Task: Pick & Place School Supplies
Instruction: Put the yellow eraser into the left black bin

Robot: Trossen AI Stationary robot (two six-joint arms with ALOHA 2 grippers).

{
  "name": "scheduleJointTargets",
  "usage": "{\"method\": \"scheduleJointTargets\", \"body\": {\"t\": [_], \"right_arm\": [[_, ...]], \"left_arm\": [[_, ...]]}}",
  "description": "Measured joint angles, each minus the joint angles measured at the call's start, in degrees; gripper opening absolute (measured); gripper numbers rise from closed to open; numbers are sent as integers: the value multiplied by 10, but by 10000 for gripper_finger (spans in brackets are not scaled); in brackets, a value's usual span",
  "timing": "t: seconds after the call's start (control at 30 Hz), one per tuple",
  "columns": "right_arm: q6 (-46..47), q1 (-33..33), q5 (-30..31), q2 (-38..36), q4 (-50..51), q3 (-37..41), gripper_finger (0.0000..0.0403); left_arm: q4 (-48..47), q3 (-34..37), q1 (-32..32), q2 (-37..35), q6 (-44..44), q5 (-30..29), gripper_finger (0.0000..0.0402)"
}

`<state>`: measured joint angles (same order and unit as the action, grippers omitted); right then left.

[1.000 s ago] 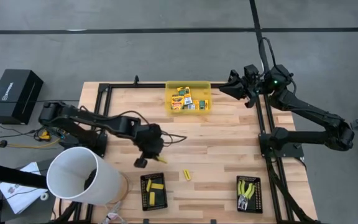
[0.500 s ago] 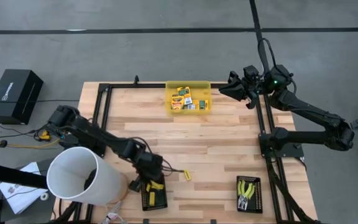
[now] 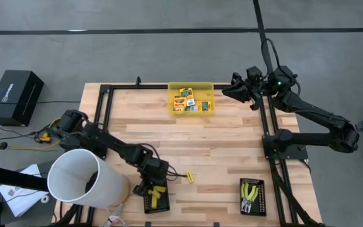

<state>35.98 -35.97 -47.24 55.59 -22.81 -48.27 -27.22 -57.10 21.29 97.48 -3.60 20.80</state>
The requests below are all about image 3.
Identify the black cardboard box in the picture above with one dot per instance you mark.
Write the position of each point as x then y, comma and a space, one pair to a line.
14, 94

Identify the translucent yellow plastic bin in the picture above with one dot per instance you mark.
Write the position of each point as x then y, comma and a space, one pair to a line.
206, 91

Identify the tan round disc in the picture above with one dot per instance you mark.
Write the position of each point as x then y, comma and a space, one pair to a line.
127, 192

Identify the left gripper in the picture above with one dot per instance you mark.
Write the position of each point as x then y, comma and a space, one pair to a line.
154, 179

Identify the black round plug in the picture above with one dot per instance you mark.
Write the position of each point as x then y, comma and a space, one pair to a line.
2, 145

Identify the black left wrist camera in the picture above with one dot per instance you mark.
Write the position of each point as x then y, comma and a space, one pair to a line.
161, 165

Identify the yellow crayon box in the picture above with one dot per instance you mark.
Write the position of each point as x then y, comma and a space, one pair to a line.
204, 106
179, 102
186, 93

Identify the black aluminium table frame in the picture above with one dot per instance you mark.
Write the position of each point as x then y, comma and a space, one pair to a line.
137, 86

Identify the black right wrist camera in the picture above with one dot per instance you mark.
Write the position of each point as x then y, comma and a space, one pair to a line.
254, 74

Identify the black frame clamp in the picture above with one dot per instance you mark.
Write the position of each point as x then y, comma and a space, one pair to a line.
138, 80

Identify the black support beam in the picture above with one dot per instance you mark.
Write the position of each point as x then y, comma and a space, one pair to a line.
5, 176

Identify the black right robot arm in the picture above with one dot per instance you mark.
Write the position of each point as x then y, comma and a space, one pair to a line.
314, 110

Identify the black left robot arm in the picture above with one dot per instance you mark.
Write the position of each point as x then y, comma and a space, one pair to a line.
118, 148

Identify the white paper sheets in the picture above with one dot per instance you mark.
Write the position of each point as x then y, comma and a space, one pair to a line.
20, 201

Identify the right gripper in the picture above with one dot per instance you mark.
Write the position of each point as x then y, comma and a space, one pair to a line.
257, 94

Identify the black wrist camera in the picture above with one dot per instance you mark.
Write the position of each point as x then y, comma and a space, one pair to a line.
161, 165
254, 74

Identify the small white tape roll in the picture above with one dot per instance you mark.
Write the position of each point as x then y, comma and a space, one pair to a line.
42, 198

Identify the yellow eraser block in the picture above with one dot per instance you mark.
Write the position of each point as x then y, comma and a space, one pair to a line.
190, 177
154, 203
161, 188
154, 193

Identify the white plastic cylinder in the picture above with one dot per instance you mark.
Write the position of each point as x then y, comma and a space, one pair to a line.
112, 183

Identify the yellow connector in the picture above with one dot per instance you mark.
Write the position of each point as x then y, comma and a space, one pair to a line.
45, 137

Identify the black perforated plastic basket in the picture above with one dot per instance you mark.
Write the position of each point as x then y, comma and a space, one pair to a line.
164, 205
261, 201

